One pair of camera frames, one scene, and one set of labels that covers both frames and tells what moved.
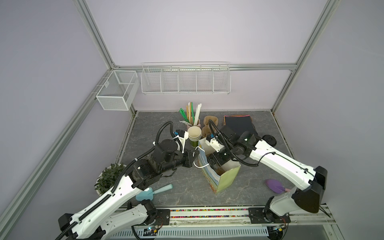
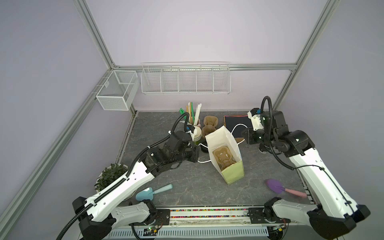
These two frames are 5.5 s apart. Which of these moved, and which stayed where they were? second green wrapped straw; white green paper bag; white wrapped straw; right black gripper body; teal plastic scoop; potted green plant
Moved: right black gripper body; white green paper bag
Stayed: second green wrapped straw; white wrapped straw; teal plastic scoop; potted green plant
